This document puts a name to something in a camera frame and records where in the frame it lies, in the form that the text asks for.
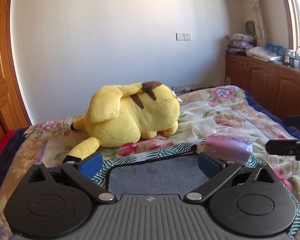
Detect purple and grey towel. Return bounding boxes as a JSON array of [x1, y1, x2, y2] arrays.
[[106, 153, 209, 198]]

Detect wooden side cabinet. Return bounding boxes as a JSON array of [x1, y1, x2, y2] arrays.
[[225, 54, 300, 119]]

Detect palm leaf print cloth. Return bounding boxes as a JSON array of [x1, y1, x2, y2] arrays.
[[92, 139, 300, 239]]

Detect floral bed blanket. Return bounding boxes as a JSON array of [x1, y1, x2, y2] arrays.
[[0, 86, 300, 239]]

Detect red blanket at bedside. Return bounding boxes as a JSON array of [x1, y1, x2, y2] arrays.
[[0, 129, 17, 170]]

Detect stack of folded linens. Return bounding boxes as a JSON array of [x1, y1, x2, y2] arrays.
[[226, 33, 257, 56]]

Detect wooden wardrobe door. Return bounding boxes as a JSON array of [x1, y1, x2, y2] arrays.
[[0, 0, 31, 142]]

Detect yellow Pikachu plush toy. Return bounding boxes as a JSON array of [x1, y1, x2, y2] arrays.
[[63, 81, 180, 162]]

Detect patterned window curtain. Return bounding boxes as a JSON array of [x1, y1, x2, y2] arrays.
[[248, 0, 269, 47]]

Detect low wall power outlets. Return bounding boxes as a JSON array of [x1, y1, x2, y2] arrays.
[[171, 83, 207, 93]]

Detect white wall switch socket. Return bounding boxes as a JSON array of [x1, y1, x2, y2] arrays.
[[176, 33, 191, 41]]

